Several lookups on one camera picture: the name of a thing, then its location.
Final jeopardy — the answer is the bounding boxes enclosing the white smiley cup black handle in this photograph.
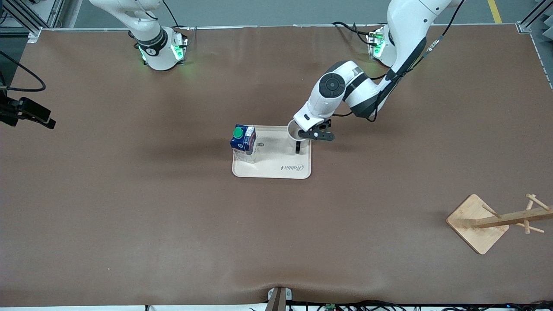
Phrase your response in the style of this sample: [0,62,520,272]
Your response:
[287,121,311,154]

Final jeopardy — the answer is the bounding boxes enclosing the blue white milk carton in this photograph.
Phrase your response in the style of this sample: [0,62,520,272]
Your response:
[230,125,258,164]

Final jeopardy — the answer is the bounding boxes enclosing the wooden cup rack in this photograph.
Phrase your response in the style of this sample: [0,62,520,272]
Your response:
[446,194,552,255]

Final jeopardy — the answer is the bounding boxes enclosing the cream rectangular plastic tray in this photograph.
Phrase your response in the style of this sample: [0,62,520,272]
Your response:
[232,125,312,179]

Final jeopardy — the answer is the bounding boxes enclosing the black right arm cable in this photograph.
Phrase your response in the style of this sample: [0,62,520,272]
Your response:
[0,51,46,92]

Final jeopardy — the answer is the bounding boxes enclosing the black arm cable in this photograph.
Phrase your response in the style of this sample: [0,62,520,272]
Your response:
[333,0,466,123]
[0,51,46,92]

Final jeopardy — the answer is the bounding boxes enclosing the aluminium frame profile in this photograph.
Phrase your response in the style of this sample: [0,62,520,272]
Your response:
[518,0,553,34]
[0,0,66,44]

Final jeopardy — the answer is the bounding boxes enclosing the black left base cable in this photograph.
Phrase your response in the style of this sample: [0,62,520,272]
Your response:
[332,22,377,46]

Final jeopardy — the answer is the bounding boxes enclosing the black base cable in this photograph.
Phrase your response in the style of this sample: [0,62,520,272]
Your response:
[332,22,377,46]
[162,0,197,34]

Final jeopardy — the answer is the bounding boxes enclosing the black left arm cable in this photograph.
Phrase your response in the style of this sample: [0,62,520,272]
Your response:
[333,0,466,123]

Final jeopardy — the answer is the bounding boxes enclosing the black right base cable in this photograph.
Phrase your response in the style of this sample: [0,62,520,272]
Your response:
[162,0,197,34]

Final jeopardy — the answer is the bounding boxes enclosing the metal table edge bracket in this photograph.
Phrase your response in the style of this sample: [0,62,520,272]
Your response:
[267,286,293,311]

